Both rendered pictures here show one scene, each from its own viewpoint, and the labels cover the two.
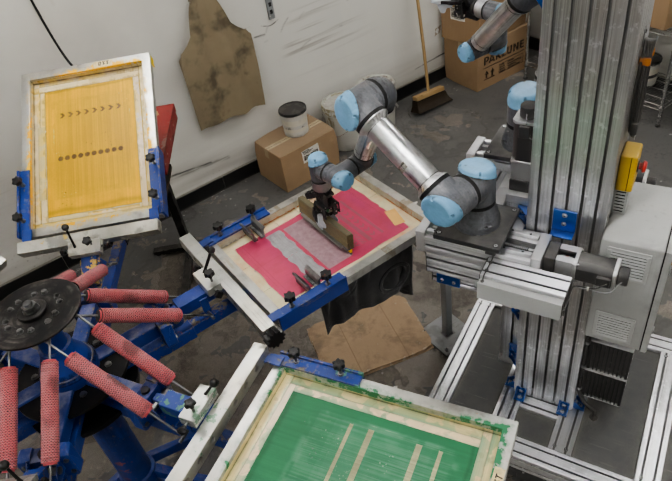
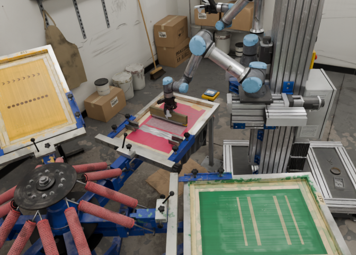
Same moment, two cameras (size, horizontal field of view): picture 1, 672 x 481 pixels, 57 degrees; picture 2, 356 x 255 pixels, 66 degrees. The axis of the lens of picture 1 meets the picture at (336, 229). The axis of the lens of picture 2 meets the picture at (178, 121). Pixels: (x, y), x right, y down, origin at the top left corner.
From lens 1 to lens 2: 89 cm
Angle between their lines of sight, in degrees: 21
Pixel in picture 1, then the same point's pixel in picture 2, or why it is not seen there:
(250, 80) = (78, 69)
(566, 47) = (294, 2)
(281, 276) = (158, 143)
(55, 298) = (57, 173)
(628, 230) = (313, 85)
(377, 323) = not seen: hidden behind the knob
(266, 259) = (145, 138)
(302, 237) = (157, 124)
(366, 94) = (205, 36)
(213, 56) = (60, 58)
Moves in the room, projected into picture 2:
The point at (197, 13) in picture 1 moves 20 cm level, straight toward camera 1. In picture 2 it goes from (50, 35) to (55, 40)
